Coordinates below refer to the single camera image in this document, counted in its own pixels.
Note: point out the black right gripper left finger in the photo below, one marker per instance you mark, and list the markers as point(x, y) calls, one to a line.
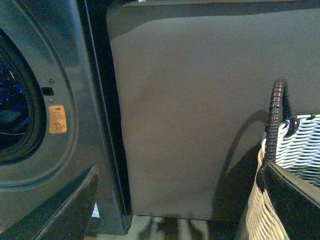
point(63, 216)

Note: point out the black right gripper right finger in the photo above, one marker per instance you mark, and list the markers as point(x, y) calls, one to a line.
point(295, 201)

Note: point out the grey front-load washing machine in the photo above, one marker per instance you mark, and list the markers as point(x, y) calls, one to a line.
point(57, 52)

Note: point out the white woven laundry basket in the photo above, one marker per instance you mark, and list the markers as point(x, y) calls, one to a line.
point(300, 155)

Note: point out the orange warning sticker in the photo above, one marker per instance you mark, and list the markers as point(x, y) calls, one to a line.
point(57, 119)

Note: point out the dark wrapped basket handle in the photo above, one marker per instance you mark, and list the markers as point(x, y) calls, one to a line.
point(280, 109)

